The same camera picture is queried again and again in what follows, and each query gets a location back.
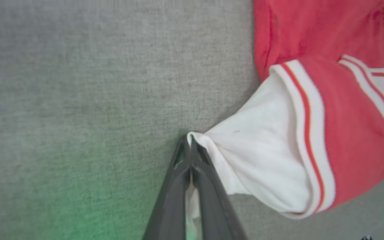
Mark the red and white jersey garment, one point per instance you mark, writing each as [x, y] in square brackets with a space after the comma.
[328, 100]

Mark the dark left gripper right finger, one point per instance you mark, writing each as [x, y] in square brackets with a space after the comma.
[215, 206]

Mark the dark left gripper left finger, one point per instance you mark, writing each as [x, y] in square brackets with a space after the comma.
[172, 200]

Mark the grey fabric sofa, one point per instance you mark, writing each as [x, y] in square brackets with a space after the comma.
[78, 116]

